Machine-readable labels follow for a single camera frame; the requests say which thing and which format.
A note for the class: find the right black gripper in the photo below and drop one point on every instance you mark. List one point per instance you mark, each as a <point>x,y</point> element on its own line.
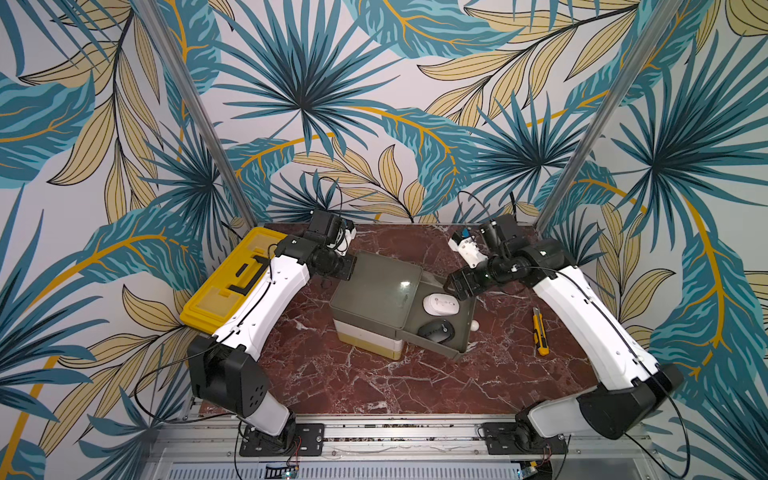
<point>459,283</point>

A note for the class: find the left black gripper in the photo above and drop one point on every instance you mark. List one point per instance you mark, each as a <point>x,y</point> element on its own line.
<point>345,272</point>

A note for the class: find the white computer mouse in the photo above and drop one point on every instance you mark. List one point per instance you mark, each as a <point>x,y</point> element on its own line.
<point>441,305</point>

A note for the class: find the grey pull-out drawer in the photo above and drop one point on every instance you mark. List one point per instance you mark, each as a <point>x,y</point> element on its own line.
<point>453,349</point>

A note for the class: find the black computer mouse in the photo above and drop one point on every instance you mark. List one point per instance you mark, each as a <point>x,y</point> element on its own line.
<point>437,331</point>

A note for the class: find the grey drawer unit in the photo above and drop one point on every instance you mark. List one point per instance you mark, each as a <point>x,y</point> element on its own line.
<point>372,307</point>

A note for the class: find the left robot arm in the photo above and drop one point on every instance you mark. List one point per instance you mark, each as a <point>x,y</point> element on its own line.
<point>223,366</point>

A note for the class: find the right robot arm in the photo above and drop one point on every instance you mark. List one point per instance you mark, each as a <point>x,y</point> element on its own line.
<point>631,382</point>

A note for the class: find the yellow utility knife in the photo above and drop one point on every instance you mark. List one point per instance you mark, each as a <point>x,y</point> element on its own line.
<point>539,332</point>

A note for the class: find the yellow plastic toolbox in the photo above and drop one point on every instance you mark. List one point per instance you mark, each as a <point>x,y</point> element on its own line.
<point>226,290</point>

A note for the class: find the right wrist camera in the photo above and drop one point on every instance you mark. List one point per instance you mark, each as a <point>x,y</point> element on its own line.
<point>463,243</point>

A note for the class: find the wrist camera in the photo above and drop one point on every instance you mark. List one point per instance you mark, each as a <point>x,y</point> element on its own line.
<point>331,230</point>
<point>463,243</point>

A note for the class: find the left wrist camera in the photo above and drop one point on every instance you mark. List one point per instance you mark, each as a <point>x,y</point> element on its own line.
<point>331,230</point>

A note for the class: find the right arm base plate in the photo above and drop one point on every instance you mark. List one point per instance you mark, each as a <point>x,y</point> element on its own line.
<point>512,438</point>

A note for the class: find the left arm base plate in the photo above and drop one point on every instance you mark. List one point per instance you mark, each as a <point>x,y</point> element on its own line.
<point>302,439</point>

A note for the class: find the aluminium front rail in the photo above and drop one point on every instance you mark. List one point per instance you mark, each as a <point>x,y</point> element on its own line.
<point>395,446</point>

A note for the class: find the left aluminium corner post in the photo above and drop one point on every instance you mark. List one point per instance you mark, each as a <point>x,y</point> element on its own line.
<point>160,34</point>

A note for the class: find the aluminium corner post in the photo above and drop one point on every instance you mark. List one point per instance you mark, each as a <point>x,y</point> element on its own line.
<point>160,34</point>
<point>647,40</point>

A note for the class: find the right aluminium corner post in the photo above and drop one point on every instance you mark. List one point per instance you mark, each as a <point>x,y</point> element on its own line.
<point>647,40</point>

